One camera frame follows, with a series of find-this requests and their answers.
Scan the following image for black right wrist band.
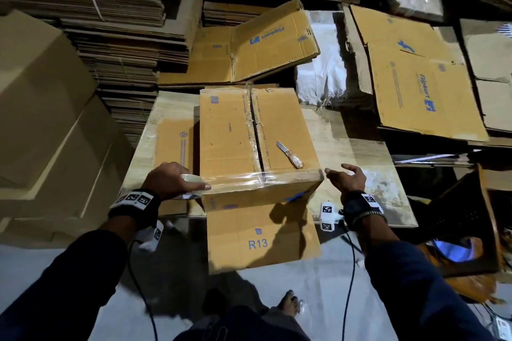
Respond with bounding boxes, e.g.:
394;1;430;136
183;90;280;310
339;190;387;231

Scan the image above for person's left hand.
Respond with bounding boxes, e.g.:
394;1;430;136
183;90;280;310
141;161;213;201

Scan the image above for yellow carton with blue print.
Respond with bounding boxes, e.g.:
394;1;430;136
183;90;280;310
230;0;322;84

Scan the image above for brown carton blue print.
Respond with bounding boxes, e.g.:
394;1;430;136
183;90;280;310
368;43;491;143

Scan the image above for yellow cardboard box blue marks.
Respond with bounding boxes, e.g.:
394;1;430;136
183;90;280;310
152;85;326;275

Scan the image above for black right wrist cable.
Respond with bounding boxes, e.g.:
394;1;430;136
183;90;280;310
340;229;358;341

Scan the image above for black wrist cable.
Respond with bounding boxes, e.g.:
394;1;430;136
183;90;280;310
128;241;159;341
340;229;358;341

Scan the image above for black left wrist band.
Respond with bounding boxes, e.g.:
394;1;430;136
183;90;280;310
108;188;163;232

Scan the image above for stacks of flat cardboard bundles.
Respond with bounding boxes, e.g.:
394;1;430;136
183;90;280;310
0;0;369;146

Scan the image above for pile of brown cartons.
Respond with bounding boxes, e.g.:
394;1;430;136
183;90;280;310
340;3;512;150

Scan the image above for person's left forearm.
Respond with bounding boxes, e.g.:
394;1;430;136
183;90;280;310
0;217;141;341

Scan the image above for plywood work board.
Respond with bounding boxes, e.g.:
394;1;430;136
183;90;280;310
120;91;419;230

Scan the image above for white power strip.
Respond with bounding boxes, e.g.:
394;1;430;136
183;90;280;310
493;316;512;340

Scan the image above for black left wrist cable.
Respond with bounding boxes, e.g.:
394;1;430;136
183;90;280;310
128;241;159;341

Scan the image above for person's right hand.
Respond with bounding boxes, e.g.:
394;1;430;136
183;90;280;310
323;163;368;204

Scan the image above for black wrist band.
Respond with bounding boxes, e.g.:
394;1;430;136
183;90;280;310
339;190;387;231
108;188;163;232

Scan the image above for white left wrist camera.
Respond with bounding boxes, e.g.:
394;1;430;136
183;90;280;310
138;221;166;253

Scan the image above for small metal cutter blade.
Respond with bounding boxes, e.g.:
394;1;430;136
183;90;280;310
276;140;306;171

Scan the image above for white plastic sack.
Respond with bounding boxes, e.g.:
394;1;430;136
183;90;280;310
294;9;357;106

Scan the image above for silver bracelet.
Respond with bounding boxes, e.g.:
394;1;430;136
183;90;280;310
350;209;387;231

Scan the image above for person's trouser leg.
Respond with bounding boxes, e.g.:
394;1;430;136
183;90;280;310
172;289;313;341

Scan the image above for blue glowing device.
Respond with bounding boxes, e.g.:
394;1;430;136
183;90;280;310
436;238;481;263

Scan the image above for person's bare foot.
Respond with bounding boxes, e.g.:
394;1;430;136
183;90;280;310
277;289;302;318

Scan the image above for person's right forearm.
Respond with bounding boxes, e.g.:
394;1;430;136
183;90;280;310
352;215;497;341

